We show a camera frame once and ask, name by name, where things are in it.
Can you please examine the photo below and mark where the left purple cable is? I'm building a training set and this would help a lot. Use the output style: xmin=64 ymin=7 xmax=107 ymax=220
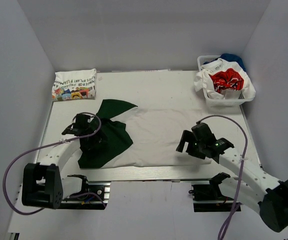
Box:
xmin=2 ymin=111 xmax=107 ymax=216

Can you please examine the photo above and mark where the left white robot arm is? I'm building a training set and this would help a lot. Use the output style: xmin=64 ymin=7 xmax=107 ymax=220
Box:
xmin=21 ymin=112 xmax=102 ymax=209

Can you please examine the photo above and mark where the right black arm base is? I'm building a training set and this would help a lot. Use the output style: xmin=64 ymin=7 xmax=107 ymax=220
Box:
xmin=188 ymin=172 xmax=233 ymax=213

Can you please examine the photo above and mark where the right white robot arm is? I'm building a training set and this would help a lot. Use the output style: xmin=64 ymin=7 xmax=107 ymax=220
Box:
xmin=176 ymin=122 xmax=288 ymax=233

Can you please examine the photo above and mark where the blue t-shirt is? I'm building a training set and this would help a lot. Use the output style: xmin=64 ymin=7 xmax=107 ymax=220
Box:
xmin=220 ymin=53 xmax=247 ymax=72

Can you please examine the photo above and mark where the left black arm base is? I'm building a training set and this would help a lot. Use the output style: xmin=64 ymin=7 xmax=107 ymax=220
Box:
xmin=58 ymin=174 xmax=111 ymax=210

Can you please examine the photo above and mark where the folded white cartoon t-shirt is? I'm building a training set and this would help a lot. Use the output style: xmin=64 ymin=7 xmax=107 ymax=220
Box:
xmin=51 ymin=68 xmax=97 ymax=102

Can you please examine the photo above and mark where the white green raglan t-shirt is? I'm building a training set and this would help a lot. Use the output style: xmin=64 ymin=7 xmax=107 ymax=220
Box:
xmin=78 ymin=99 xmax=211 ymax=169

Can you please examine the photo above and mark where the white red print t-shirt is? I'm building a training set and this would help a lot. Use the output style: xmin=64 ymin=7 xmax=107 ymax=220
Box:
xmin=193 ymin=58 xmax=256 ymax=100

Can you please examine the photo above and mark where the white plastic basket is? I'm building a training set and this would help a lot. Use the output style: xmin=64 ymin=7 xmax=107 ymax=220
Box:
xmin=197 ymin=55 xmax=254 ymax=107

